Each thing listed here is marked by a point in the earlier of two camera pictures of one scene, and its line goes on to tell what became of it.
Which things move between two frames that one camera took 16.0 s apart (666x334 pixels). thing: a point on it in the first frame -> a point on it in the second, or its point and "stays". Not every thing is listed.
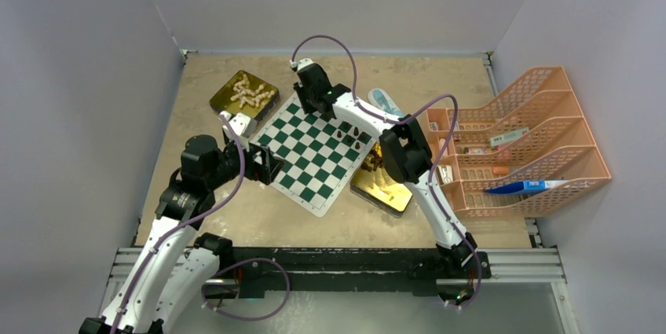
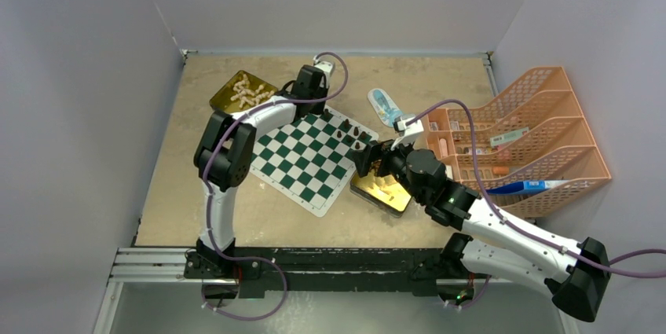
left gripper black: [257, 171] -> [323, 89]
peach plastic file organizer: [532, 148] stays
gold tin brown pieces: [372, 184] stays
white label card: [503, 139] stays
